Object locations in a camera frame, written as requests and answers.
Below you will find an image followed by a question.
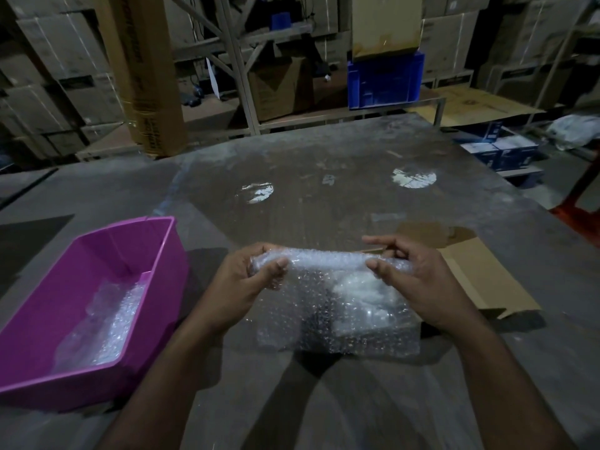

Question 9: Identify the flat cardboard sheet with tape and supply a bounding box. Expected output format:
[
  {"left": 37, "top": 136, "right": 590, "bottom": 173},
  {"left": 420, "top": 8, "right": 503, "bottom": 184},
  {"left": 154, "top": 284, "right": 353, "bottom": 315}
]
[{"left": 351, "top": 0, "right": 424, "bottom": 59}]

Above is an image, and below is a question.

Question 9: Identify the red plastic chair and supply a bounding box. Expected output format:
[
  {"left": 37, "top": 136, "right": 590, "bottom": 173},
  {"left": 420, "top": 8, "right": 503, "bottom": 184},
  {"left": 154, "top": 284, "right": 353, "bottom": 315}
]
[{"left": 551, "top": 154, "right": 600, "bottom": 249}]

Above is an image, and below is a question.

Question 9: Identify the pink plastic bin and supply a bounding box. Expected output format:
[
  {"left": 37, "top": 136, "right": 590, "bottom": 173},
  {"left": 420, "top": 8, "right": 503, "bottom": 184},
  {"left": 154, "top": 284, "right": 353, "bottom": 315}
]
[{"left": 0, "top": 216, "right": 190, "bottom": 412}]

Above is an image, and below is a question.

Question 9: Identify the white paper sheet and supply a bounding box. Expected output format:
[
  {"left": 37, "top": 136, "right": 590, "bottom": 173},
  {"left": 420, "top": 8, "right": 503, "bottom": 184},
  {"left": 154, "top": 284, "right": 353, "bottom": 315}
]
[{"left": 206, "top": 58, "right": 221, "bottom": 100}]

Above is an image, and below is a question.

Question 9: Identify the person's left hand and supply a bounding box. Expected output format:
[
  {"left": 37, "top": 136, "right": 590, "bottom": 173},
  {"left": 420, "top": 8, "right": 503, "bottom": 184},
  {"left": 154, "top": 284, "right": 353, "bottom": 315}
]
[{"left": 196, "top": 243, "right": 290, "bottom": 337}]

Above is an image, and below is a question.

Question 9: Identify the small brown cardboard box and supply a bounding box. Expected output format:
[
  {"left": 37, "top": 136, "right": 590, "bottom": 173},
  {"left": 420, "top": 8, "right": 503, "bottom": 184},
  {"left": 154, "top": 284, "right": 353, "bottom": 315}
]
[{"left": 361, "top": 222, "right": 543, "bottom": 326}]

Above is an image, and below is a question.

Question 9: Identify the person's right hand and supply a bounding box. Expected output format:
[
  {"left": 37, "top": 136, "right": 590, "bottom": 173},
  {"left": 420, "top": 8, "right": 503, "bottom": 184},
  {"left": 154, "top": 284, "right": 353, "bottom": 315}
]
[{"left": 362, "top": 235, "right": 489, "bottom": 339}]

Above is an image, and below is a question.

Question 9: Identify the person's left forearm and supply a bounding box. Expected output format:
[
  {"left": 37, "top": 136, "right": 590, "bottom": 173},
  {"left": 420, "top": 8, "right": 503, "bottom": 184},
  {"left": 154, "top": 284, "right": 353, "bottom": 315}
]
[{"left": 96, "top": 318, "right": 226, "bottom": 450}]

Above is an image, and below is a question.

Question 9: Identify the open brown carton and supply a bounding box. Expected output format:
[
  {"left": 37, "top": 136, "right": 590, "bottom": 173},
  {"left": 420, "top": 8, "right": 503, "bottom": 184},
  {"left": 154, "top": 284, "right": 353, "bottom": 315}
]
[{"left": 248, "top": 56, "right": 315, "bottom": 121}]

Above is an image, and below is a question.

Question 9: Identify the white plastic bag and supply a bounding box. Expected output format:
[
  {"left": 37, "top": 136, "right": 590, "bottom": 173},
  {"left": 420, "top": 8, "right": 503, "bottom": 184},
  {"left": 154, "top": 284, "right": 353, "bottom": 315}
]
[{"left": 546, "top": 114, "right": 600, "bottom": 151}]

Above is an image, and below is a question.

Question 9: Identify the dark blue product box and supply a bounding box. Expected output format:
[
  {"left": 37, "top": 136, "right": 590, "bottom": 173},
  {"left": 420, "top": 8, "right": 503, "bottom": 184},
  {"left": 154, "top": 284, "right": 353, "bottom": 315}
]
[{"left": 454, "top": 120, "right": 503, "bottom": 142}]

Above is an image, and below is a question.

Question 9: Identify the person's right forearm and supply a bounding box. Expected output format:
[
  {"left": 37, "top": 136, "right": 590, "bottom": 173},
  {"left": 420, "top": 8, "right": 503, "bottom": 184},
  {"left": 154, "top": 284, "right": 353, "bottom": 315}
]
[{"left": 449, "top": 321, "right": 578, "bottom": 450}]

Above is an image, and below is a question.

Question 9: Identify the tall narrow cardboard carton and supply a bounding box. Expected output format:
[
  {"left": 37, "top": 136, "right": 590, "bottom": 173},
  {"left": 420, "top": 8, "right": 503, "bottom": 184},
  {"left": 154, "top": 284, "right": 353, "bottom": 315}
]
[{"left": 93, "top": 0, "right": 189, "bottom": 159}]

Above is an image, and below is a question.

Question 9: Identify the blue plastic crate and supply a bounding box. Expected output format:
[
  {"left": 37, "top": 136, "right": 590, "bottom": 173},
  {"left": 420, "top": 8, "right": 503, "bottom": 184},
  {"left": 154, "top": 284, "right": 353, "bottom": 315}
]
[{"left": 346, "top": 52, "right": 426, "bottom": 111}]

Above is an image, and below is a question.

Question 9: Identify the grey metal storage rack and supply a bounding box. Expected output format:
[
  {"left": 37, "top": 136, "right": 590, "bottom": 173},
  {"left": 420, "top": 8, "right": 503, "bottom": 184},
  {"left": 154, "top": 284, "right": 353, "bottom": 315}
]
[{"left": 74, "top": 0, "right": 447, "bottom": 161}]

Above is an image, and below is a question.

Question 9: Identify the flattened printed cardboard sheet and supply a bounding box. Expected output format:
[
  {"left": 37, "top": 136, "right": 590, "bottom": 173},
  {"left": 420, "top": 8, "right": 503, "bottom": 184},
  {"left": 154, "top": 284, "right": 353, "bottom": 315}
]
[{"left": 407, "top": 86, "right": 547, "bottom": 128}]

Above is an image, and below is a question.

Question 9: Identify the pile of bubble wrap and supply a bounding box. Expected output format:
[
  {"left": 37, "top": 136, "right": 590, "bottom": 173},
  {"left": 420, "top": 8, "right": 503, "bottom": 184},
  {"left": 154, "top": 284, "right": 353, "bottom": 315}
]
[{"left": 54, "top": 276, "right": 147, "bottom": 373}]

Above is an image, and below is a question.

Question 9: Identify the clear bubble wrap sheet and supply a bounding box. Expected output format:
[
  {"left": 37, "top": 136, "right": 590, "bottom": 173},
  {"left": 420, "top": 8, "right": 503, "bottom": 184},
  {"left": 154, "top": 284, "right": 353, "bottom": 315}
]
[{"left": 248, "top": 247, "right": 421, "bottom": 358}]

